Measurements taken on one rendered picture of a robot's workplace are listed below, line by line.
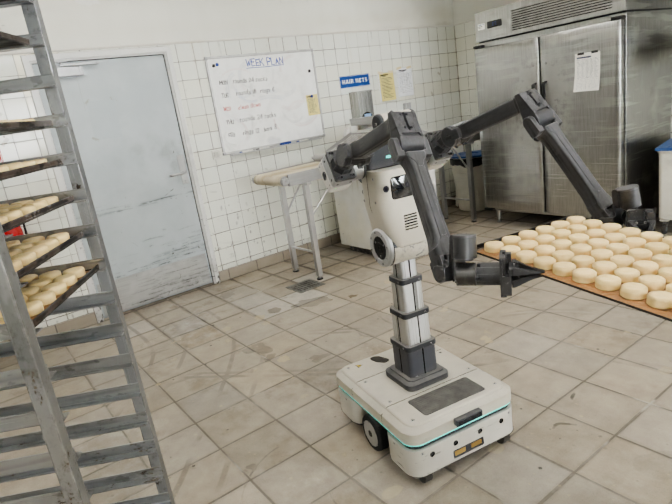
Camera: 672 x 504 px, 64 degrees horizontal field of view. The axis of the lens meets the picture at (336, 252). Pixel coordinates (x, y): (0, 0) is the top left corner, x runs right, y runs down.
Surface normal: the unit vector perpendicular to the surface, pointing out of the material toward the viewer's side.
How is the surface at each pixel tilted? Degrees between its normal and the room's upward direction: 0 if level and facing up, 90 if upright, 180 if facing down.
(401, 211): 90
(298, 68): 90
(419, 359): 90
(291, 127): 90
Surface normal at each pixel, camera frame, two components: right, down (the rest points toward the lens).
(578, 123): -0.80, 0.28
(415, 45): 0.59, 0.14
